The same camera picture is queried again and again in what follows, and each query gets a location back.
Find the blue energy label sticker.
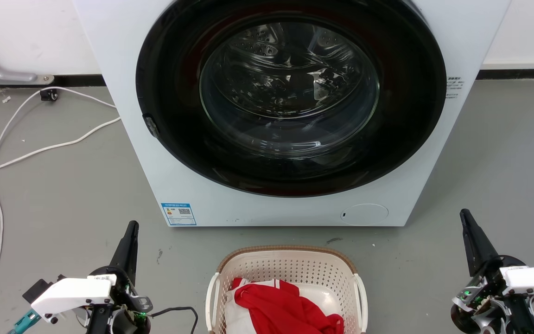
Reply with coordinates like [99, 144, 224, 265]
[161, 202, 197, 227]

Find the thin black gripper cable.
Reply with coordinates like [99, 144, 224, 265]
[148, 306, 199, 334]

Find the black baseboard strip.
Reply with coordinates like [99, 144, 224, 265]
[0, 74, 106, 89]
[475, 68, 534, 81]

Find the thick white power cable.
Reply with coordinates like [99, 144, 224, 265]
[0, 116, 122, 179]

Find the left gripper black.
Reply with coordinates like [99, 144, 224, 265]
[87, 221, 153, 334]

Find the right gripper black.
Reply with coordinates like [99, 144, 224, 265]
[450, 208, 529, 334]

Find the round white filter cover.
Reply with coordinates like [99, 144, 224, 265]
[340, 203, 389, 227]

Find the white garment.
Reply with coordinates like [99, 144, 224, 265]
[225, 278, 343, 334]

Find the beige perforated laundry basket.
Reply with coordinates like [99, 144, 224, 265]
[205, 245, 369, 334]

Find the white front-load washing machine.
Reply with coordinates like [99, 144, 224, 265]
[73, 0, 512, 227]

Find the red garment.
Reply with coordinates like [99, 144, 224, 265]
[232, 277, 345, 334]

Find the steel washer drum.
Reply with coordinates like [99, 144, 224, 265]
[199, 20, 381, 159]

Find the grey door latch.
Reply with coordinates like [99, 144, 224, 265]
[143, 114, 160, 139]

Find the teal connector piece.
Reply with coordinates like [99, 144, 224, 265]
[6, 309, 41, 334]

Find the black round glass washer door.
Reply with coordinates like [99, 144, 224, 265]
[135, 0, 447, 198]

